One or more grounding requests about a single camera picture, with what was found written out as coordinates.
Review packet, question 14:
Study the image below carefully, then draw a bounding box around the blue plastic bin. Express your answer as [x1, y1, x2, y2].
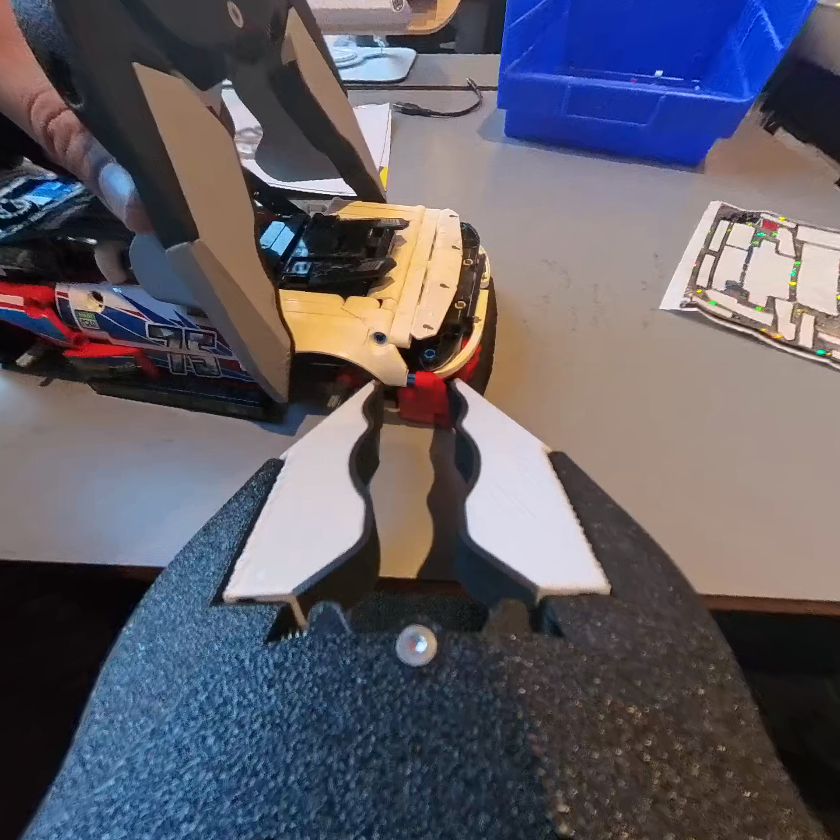
[497, 0, 818, 166]

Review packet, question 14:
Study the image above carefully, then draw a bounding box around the open instruction booklet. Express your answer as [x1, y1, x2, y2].
[223, 88, 393, 198]

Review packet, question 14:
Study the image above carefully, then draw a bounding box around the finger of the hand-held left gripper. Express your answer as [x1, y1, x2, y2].
[282, 8, 389, 204]
[131, 61, 294, 404]

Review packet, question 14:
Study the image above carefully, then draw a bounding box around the person's brown garment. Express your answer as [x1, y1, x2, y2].
[0, 561, 840, 840]

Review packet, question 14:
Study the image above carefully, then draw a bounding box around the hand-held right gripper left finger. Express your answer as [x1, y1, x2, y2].
[223, 381, 385, 627]

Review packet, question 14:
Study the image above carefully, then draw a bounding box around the white brick race car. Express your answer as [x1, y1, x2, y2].
[0, 157, 500, 429]

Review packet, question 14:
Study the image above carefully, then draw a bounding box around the person's left hand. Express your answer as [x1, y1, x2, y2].
[0, 7, 158, 237]

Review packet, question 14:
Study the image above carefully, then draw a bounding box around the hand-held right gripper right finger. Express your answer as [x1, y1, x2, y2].
[446, 379, 613, 611]

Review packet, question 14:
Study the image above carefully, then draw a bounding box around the black usb cable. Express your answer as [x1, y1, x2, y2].
[392, 77, 485, 119]

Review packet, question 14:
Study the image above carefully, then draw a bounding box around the silver monitor stand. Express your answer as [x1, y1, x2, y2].
[326, 34, 419, 84]

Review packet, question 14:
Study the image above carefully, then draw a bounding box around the holographic sticker sheet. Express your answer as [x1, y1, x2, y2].
[659, 200, 840, 365]

